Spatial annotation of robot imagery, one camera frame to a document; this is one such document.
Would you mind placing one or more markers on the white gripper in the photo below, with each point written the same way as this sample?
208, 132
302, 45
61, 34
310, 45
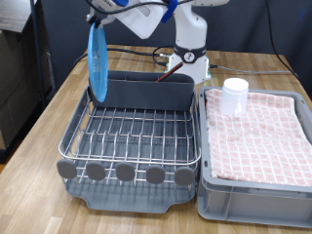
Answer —
143, 19

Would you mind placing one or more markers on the blue plastic plate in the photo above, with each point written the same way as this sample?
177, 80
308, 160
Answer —
97, 71

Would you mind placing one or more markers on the brown wooden spoon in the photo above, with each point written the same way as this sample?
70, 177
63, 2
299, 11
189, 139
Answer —
169, 72

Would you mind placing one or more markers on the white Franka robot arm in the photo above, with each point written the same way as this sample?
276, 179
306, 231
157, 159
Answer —
190, 29

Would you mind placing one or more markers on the grey dish drying rack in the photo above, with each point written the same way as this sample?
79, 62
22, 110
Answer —
130, 201

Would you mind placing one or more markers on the pink checkered dish cloth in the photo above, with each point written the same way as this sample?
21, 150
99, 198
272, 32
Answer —
260, 136

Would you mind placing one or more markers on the black metal pole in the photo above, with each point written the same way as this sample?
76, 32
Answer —
38, 65

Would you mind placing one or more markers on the wooden shelf board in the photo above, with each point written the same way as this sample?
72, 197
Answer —
13, 13

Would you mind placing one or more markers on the dark grey cutlery holder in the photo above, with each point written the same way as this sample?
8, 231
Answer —
146, 94

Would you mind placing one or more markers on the white plastic mug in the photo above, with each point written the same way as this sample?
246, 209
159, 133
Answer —
234, 97

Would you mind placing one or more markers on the grey plastic crate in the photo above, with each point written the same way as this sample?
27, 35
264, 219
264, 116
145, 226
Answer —
247, 204

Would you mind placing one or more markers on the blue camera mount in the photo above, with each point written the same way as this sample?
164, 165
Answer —
121, 2

